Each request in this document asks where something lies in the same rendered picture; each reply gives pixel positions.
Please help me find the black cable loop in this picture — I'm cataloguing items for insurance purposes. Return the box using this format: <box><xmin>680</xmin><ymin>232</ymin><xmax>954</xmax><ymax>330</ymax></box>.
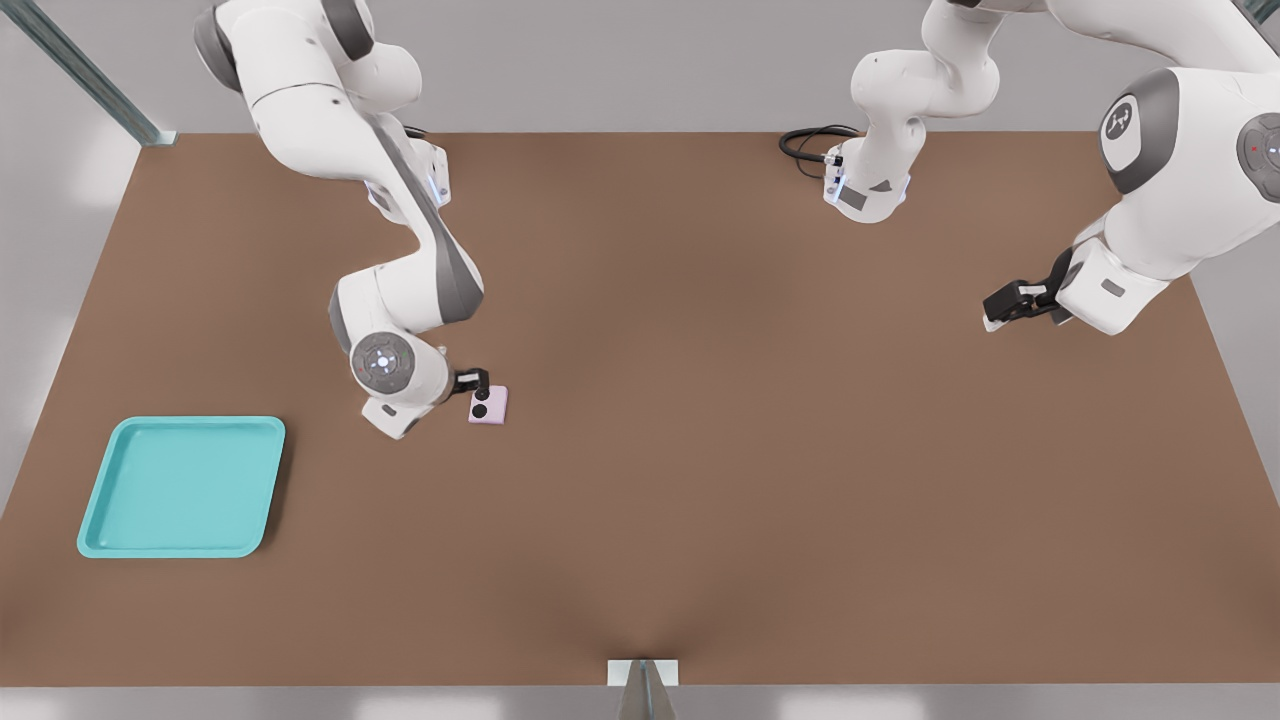
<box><xmin>779</xmin><ymin>124</ymin><xmax>863</xmax><ymax>182</ymax></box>

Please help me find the pale blue-green tray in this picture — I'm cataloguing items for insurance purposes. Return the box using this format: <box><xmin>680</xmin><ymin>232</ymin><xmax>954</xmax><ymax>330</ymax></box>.
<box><xmin>77</xmin><ymin>416</ymin><xmax>287</xmax><ymax>559</ymax></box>

